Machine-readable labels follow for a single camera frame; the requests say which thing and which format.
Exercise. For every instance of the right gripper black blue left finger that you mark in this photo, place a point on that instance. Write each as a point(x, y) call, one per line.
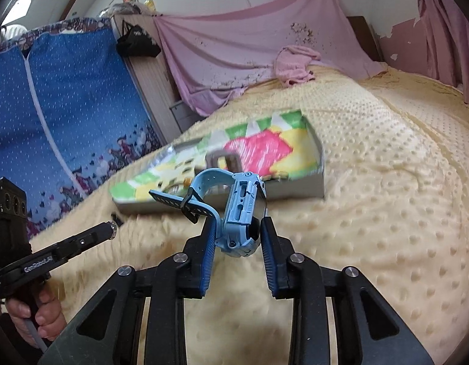
point(139, 313)

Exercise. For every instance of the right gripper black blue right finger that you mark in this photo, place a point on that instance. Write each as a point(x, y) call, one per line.
point(336, 313)

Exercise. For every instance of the blue smart watch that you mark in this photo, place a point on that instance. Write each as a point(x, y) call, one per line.
point(237, 230)

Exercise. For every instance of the left hand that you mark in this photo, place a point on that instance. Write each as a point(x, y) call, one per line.
point(49, 316)

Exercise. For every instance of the black hair clip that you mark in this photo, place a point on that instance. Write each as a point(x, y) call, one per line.
point(117, 219)

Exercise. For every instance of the blue dotted cartoon wardrobe cover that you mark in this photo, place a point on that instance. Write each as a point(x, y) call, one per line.
point(70, 116)

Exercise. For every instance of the colourful cartoon cloth liner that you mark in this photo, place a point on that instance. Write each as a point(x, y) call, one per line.
point(234, 155)

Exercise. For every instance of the grey metal hair claw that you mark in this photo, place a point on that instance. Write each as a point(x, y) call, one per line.
point(226, 160)

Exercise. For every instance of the grey drawer nightstand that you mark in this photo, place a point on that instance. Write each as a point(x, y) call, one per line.
point(184, 115)

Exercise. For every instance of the wooden wardrobe side panel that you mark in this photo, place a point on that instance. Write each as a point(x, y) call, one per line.
point(158, 90)

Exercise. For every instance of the black hanging bag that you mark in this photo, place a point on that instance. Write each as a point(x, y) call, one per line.
point(135, 41)

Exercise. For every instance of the crumpled pink towel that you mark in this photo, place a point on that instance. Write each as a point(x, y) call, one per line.
point(291, 65)

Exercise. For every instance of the dark wooden headboard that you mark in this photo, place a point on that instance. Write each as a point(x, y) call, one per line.
point(365, 37)

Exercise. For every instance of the pink hanging sheet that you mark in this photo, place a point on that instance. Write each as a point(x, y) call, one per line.
point(215, 58)

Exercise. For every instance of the pink window curtain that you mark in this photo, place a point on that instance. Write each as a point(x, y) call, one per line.
point(447, 39)

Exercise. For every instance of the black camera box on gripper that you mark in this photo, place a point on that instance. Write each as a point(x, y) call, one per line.
point(14, 244)

